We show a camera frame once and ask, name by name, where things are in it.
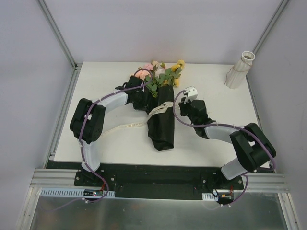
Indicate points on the black wrapping paper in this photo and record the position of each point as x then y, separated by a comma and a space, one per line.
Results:
161, 127

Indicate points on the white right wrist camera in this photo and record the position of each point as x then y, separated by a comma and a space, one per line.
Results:
190, 94

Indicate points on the artificial flower bunch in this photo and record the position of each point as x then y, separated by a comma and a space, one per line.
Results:
161, 75

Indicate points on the aluminium front rail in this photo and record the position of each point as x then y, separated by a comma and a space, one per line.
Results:
53, 178

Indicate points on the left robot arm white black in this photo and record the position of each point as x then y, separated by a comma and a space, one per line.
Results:
88, 119

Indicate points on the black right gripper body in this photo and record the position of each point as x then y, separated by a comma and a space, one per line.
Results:
185, 108

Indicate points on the left aluminium frame post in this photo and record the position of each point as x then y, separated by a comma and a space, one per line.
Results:
57, 33

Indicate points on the right white cable duct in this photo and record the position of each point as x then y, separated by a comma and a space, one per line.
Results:
210, 197

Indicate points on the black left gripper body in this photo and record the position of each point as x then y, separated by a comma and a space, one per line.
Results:
143, 101

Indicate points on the white ribbed ceramic vase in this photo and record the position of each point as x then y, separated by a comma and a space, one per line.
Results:
237, 73

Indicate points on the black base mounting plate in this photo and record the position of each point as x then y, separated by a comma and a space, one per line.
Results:
154, 182

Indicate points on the left white cable duct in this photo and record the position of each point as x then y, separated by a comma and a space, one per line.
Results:
77, 193

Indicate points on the white cable duct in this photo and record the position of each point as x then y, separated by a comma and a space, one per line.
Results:
77, 193
210, 197

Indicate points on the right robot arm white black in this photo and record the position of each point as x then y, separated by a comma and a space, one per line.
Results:
251, 146

